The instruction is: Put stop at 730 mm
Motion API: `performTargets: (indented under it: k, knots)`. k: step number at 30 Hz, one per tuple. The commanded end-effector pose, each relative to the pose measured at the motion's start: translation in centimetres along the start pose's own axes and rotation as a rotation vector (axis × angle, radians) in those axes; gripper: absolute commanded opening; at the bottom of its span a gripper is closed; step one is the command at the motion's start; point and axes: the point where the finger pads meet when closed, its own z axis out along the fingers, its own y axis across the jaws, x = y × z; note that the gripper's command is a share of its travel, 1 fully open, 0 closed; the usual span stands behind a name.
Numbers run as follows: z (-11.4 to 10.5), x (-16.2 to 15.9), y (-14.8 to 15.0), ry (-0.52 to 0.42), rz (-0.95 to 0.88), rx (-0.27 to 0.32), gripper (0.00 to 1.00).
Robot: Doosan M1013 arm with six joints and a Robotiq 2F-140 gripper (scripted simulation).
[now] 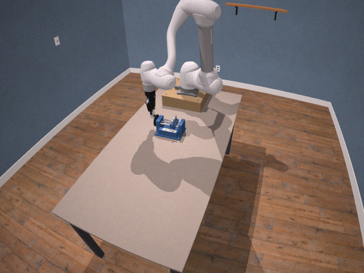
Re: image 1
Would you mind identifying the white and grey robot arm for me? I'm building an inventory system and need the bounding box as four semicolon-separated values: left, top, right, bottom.
140;0;223;97

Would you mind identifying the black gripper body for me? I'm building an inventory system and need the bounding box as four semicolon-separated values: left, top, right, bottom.
144;90;155;102

